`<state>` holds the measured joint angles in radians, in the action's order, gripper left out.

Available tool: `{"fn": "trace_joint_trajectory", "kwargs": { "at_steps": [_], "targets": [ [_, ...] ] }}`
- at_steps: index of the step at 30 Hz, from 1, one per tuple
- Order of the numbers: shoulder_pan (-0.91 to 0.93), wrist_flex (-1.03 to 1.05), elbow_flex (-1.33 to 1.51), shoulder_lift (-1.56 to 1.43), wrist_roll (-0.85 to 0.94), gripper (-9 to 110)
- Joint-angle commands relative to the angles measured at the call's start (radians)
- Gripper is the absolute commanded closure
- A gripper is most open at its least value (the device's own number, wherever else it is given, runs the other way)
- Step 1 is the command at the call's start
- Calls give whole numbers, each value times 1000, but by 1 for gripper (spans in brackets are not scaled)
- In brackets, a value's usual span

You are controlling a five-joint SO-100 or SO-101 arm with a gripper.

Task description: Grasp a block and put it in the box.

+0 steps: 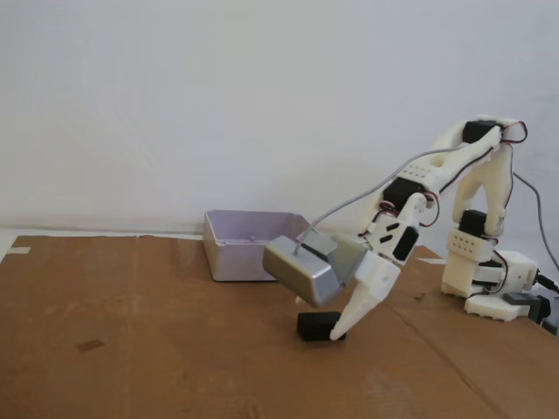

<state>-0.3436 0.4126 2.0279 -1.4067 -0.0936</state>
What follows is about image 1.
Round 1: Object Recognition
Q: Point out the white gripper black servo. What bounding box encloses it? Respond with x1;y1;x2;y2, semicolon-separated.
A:
294;213;421;342

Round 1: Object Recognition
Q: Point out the black block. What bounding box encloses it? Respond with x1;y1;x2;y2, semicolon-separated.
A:
296;311;349;343

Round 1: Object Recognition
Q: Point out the pale plastic box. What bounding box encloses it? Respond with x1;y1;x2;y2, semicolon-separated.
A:
203;209;309;284

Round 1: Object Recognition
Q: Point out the large brown cardboard sheet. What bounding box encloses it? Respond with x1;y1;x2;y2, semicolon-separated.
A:
0;234;503;419

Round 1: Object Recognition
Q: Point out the smaller brown cardboard sheet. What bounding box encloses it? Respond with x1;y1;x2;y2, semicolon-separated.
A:
392;300;559;419

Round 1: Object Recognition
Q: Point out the grey table clamp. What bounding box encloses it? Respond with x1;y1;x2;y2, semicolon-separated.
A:
504;292;559;335

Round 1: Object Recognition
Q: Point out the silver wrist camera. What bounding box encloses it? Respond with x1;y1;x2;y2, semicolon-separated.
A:
261;235;346;308

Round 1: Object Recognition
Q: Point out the grey camera cable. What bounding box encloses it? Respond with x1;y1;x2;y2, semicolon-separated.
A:
294;146;559;283

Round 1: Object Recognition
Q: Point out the black power cable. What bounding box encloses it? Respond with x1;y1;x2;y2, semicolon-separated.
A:
535;272;559;293

